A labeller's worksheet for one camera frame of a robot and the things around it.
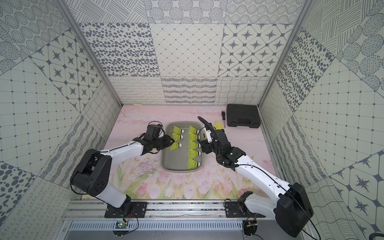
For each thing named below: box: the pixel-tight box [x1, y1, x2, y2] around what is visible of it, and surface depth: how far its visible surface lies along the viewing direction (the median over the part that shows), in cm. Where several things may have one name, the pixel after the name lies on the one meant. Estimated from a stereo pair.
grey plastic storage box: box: [160, 121, 205, 173], surface depth 96 cm
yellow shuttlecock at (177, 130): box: [173, 125, 185, 134], surface depth 103 cm
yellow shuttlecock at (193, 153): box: [188, 149, 202, 159], surface depth 93 cm
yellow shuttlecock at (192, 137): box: [188, 133, 201, 141], surface depth 100 cm
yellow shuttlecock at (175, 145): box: [169, 141, 182, 151], surface depth 97 cm
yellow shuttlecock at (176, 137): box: [171, 133, 184, 141], surface depth 100 cm
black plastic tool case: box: [226, 103, 261, 129], surface depth 109 cm
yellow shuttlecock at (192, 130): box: [188, 125, 200, 134], surface depth 104 cm
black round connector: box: [242, 219, 258, 236], surface depth 74 cm
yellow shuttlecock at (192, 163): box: [187, 158, 201, 169], surface depth 88 cm
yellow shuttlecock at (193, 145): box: [188, 141, 201, 150], surface depth 97 cm
